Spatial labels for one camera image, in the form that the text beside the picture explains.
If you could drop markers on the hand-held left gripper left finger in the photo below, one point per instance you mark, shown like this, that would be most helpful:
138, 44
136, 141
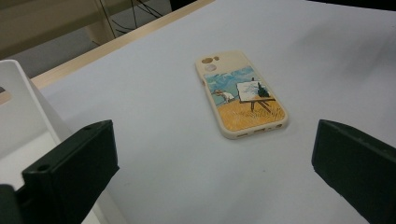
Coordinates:
71, 168

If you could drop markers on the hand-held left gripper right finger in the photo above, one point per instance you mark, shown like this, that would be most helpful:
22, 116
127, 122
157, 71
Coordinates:
358, 168

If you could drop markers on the white plastic bin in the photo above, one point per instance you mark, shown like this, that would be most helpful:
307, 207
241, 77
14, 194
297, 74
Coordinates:
18, 124

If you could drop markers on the beige painted phone case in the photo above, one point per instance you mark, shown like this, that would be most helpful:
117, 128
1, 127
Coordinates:
246, 107

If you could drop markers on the white table cover sheet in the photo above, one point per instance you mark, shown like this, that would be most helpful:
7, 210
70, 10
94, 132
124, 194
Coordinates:
155, 93

